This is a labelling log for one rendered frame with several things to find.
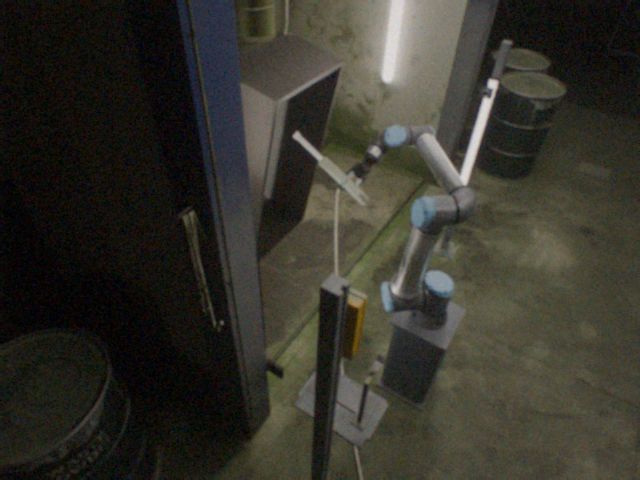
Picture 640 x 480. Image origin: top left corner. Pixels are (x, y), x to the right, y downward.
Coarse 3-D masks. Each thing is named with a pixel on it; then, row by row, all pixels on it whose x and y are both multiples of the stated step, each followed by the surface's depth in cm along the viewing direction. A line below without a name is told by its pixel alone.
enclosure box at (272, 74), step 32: (256, 64) 203; (288, 64) 210; (320, 64) 216; (256, 96) 191; (288, 96) 194; (320, 96) 246; (256, 128) 202; (288, 128) 272; (320, 128) 258; (256, 160) 214; (288, 160) 287; (256, 192) 228; (288, 192) 305; (256, 224) 243; (288, 224) 307
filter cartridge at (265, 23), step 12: (240, 0) 329; (252, 0) 330; (264, 0) 331; (240, 12) 335; (252, 12) 336; (264, 12) 336; (240, 24) 341; (252, 24) 338; (264, 24) 342; (240, 36) 348; (252, 36) 346; (264, 36) 348
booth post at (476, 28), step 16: (480, 0) 317; (496, 0) 321; (464, 16) 329; (480, 16) 323; (464, 32) 335; (480, 32) 329; (464, 48) 342; (480, 48) 337; (464, 64) 348; (480, 64) 357; (464, 80) 355; (448, 96) 370; (464, 96) 362; (448, 112) 378; (464, 112) 376; (448, 128) 386; (448, 144) 394; (432, 176) 422
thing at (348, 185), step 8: (296, 136) 207; (304, 144) 208; (312, 152) 210; (320, 160) 211; (328, 160) 210; (328, 168) 210; (336, 168) 211; (336, 176) 211; (344, 176) 212; (344, 184) 212; (352, 184) 213; (352, 192) 213; (360, 192) 214; (360, 200) 214; (368, 200) 215
